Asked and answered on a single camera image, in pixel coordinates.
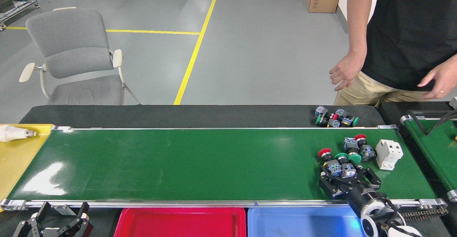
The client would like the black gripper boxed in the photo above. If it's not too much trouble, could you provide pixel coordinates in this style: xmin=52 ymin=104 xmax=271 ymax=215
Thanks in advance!
xmin=319 ymin=166 xmax=388 ymax=216

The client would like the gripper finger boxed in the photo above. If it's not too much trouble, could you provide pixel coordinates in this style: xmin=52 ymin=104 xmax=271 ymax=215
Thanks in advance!
xmin=12 ymin=202 xmax=51 ymax=237
xmin=54 ymin=202 xmax=94 ymax=237

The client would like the green push button switch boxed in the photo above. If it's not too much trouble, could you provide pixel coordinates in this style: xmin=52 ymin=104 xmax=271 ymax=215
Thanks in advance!
xmin=343 ymin=137 xmax=362 ymax=163
xmin=335 ymin=153 xmax=357 ymax=179
xmin=315 ymin=117 xmax=340 ymax=128
xmin=335 ymin=109 xmax=359 ymax=127

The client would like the yellow plastic tray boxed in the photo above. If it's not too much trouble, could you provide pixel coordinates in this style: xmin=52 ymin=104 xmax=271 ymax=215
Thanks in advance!
xmin=0 ymin=124 xmax=55 ymax=212

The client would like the green feeder conveyor belt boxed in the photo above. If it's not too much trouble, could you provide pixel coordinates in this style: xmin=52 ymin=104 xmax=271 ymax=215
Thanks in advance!
xmin=400 ymin=114 xmax=457 ymax=202

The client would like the long green conveyor belt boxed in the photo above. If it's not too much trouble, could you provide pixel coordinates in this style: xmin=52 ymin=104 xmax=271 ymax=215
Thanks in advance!
xmin=0 ymin=125 xmax=448 ymax=212

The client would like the person's right hand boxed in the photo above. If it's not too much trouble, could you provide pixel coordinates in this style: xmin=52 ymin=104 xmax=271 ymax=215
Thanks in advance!
xmin=329 ymin=51 xmax=366 ymax=91

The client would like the person's left hand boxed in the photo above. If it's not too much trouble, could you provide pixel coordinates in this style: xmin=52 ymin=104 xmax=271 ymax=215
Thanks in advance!
xmin=417 ymin=57 xmax=457 ymax=100

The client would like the blue plastic bin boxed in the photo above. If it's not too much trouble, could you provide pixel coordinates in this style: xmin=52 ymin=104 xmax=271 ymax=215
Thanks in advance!
xmin=247 ymin=206 xmax=368 ymax=237

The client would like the short black padded base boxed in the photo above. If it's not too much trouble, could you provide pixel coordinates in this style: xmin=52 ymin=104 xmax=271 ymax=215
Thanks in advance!
xmin=378 ymin=101 xmax=457 ymax=121

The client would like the red plastic bin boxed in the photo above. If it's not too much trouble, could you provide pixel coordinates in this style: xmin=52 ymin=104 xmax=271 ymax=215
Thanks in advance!
xmin=114 ymin=207 xmax=247 ymax=237

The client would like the white light bulb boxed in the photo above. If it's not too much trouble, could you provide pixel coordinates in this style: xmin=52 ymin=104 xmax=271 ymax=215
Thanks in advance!
xmin=0 ymin=125 xmax=37 ymax=142

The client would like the long black padded base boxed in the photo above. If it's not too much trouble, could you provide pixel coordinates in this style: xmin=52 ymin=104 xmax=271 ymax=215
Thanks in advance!
xmin=20 ymin=105 xmax=386 ymax=130

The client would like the person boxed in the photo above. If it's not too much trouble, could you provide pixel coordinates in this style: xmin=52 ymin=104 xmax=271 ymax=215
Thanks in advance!
xmin=328 ymin=0 xmax=457 ymax=106

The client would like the grey office chair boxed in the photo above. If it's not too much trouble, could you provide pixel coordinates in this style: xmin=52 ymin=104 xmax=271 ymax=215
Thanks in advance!
xmin=19 ymin=7 xmax=141 ymax=106

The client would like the black drive chain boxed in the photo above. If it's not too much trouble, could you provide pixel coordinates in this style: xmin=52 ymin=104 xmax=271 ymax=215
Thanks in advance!
xmin=402 ymin=208 xmax=450 ymax=221

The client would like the black guide frame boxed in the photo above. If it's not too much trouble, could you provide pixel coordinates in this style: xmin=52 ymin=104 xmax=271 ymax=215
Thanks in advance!
xmin=407 ymin=110 xmax=457 ymax=136

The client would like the metal frame rack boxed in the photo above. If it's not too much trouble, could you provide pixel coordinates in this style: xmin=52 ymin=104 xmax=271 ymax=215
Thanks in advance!
xmin=0 ymin=0 xmax=40 ymax=30

